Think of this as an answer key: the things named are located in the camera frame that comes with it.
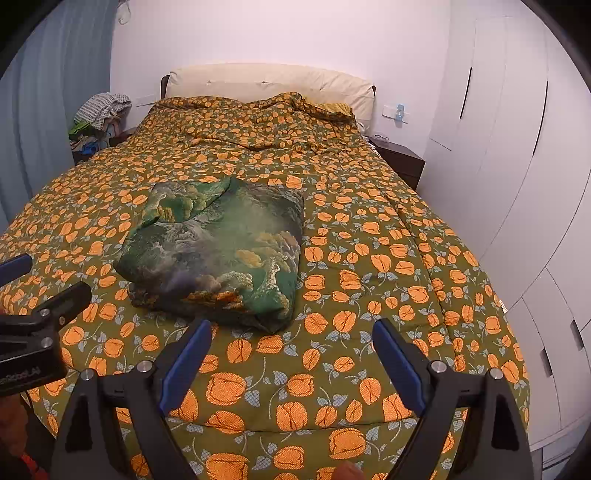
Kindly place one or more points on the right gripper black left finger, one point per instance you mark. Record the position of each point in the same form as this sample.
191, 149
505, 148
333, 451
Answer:
90, 444

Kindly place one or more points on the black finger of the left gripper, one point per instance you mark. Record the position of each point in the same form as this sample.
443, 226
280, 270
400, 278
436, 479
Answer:
63, 307
14, 268

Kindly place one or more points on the green patterned silk garment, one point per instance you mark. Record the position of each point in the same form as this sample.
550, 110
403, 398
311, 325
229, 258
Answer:
227, 250

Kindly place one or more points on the red sleeved forearm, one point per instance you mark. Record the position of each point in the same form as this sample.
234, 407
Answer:
15, 462

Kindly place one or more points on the pile of clothes on nightstand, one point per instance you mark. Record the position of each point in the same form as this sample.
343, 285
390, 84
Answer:
96, 121

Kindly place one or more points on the dark brown left nightstand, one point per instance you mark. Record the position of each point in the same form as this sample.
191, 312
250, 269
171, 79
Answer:
113, 138

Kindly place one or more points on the dark brown nightstand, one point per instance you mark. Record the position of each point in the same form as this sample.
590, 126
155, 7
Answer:
408, 165
113, 138

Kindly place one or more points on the olive orange floral bedspread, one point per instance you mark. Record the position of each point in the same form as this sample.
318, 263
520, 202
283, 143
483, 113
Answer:
296, 403

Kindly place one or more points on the grey-blue window curtain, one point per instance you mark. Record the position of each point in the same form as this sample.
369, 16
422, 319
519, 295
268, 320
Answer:
64, 62

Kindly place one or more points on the white built-in wardrobe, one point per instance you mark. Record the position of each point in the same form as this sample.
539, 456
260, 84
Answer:
508, 167

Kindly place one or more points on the cream padded headboard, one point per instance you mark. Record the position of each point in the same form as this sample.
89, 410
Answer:
247, 82

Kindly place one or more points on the dark brown right nightstand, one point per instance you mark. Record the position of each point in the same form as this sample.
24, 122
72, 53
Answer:
408, 165

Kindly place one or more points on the white wall socket with charger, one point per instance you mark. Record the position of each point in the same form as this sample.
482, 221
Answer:
396, 113

